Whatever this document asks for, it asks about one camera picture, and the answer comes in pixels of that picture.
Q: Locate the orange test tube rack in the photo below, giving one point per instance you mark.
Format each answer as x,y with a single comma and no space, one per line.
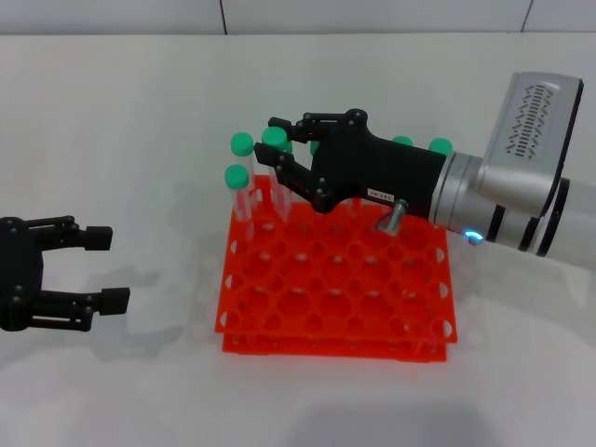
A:
344,270

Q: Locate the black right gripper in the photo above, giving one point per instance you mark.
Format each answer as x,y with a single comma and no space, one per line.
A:
382,172

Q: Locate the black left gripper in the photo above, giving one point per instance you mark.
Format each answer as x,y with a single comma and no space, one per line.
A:
21,274

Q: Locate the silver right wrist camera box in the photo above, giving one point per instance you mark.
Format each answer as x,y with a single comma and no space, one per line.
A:
531,121

